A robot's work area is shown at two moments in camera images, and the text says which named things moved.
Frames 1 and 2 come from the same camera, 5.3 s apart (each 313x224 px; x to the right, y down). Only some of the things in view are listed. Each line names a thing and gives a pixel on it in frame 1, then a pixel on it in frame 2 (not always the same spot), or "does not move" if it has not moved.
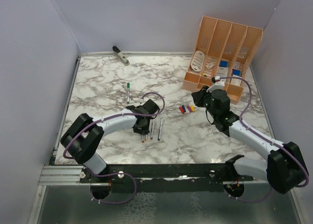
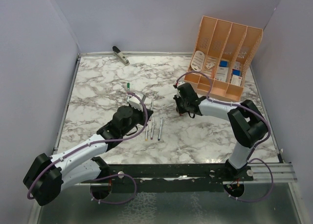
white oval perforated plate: x=197 y=61 does not move
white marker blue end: x=161 y=128 does not move
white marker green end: x=128 y=92 does not move
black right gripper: x=198 y=96 → x=180 y=110
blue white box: x=223 y=65 does not move
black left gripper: x=144 y=132 → x=143 y=114
